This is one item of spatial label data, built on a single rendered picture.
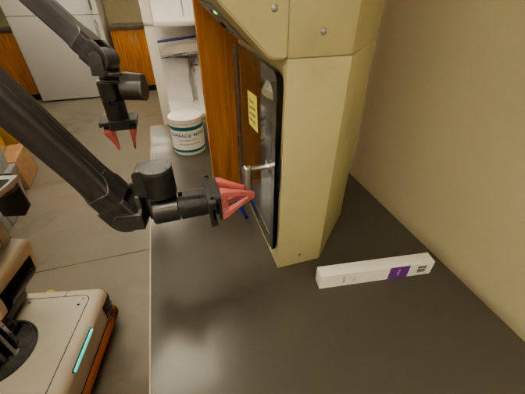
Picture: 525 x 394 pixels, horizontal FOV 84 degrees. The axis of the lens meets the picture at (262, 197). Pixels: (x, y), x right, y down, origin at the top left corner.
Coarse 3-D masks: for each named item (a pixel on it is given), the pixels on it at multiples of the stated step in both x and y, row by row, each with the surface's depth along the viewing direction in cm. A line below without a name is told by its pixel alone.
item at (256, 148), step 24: (240, 48) 64; (240, 72) 68; (264, 72) 51; (240, 96) 73; (264, 96) 53; (240, 120) 78; (264, 120) 56; (264, 144) 59; (264, 192) 66; (264, 216) 70
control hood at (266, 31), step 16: (208, 0) 44; (224, 0) 37; (240, 0) 37; (256, 0) 38; (272, 0) 38; (288, 0) 39; (224, 16) 45; (240, 16) 38; (256, 16) 39; (272, 16) 40; (288, 16) 40; (240, 32) 45; (256, 32) 40; (272, 32) 41; (256, 48) 46; (272, 48) 42
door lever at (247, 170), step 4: (260, 164) 59; (264, 164) 59; (268, 164) 58; (244, 168) 58; (248, 168) 58; (252, 168) 58; (256, 168) 58; (260, 168) 59; (264, 168) 59; (268, 168) 58; (244, 172) 58; (248, 172) 58; (244, 176) 59; (248, 176) 59; (244, 180) 60; (248, 180) 59; (244, 184) 61; (248, 184) 60; (244, 188) 61; (248, 188) 60
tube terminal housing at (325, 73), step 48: (336, 0) 41; (288, 48) 43; (336, 48) 45; (288, 96) 47; (336, 96) 49; (288, 144) 52; (336, 144) 55; (288, 192) 58; (336, 192) 70; (288, 240) 67
